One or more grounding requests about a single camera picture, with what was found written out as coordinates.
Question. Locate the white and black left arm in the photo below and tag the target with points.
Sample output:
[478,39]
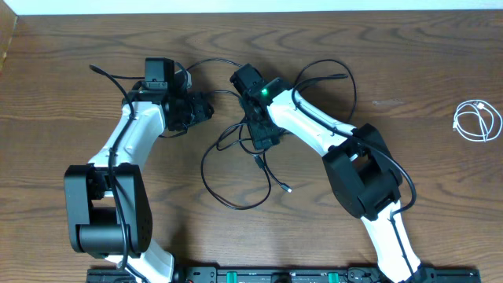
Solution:
[108,212]

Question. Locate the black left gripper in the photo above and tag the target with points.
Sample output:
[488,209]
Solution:
[203,110]

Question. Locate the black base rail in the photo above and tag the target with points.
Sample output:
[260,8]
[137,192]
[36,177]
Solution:
[356,274]

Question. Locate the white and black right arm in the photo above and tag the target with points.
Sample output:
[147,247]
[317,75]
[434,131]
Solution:
[363,175]

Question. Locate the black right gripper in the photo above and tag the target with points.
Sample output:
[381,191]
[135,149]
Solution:
[261,136]

